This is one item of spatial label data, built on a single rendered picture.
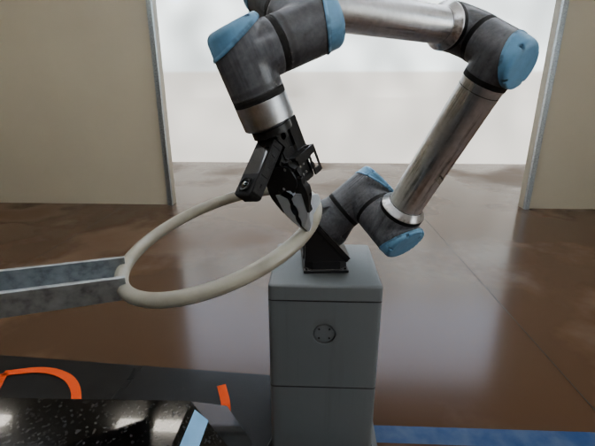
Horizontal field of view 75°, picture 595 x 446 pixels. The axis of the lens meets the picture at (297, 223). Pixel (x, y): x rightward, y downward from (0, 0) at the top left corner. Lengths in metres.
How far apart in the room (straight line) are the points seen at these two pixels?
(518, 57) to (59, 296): 1.09
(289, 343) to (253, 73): 1.05
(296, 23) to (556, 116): 5.50
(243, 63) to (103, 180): 5.49
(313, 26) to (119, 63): 5.16
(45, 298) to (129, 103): 4.95
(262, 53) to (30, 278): 0.66
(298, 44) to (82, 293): 0.61
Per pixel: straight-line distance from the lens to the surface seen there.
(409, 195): 1.24
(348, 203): 1.39
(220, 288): 0.70
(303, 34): 0.67
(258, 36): 0.65
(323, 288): 1.36
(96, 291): 0.87
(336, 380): 1.57
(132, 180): 5.87
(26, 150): 6.55
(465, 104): 1.12
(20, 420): 1.01
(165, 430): 0.87
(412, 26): 1.01
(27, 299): 0.89
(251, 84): 0.64
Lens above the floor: 1.47
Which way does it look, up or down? 18 degrees down
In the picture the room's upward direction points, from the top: straight up
